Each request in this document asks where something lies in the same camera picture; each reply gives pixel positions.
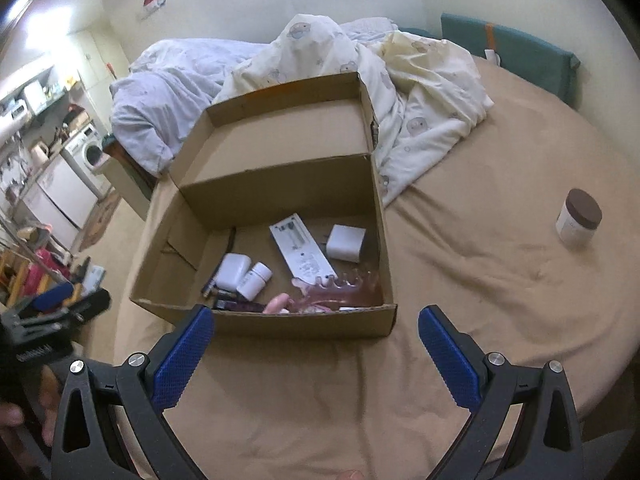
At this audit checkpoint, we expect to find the white pill bottle blue label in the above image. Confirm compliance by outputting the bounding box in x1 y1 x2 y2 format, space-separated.
236 262 272 301

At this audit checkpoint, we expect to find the white remote control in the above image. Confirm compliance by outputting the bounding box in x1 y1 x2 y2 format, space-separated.
269 214 337 284

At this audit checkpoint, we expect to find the white charger plug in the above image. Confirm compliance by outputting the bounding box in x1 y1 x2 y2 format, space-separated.
326 224 367 263

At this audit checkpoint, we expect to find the person's left hand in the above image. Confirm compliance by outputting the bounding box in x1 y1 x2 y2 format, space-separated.
1 366 61 455

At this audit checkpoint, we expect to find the brown round rug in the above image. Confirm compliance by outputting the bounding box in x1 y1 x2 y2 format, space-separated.
78 190 122 252

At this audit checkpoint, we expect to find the white earbuds case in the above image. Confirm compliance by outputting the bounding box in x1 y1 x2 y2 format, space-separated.
214 252 252 292

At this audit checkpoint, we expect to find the white washing machine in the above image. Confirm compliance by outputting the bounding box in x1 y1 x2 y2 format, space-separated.
62 122 112 200

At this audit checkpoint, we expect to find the pink tube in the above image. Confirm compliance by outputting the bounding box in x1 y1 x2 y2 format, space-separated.
262 292 292 314

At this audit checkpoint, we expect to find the cardboard box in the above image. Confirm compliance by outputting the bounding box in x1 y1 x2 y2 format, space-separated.
130 73 397 339

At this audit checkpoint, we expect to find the white duvet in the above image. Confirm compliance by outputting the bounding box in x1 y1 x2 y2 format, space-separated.
111 14 397 178

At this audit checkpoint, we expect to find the beige bed sheet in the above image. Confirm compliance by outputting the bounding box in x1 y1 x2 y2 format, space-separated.
115 60 639 479

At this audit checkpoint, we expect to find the brown lid cream jar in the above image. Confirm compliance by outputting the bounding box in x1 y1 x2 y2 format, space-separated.
555 188 603 249

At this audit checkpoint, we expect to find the teal cushion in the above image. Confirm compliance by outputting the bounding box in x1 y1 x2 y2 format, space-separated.
399 12 583 109

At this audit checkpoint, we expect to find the cream patterned blanket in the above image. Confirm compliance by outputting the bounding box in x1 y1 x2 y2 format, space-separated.
215 14 494 205

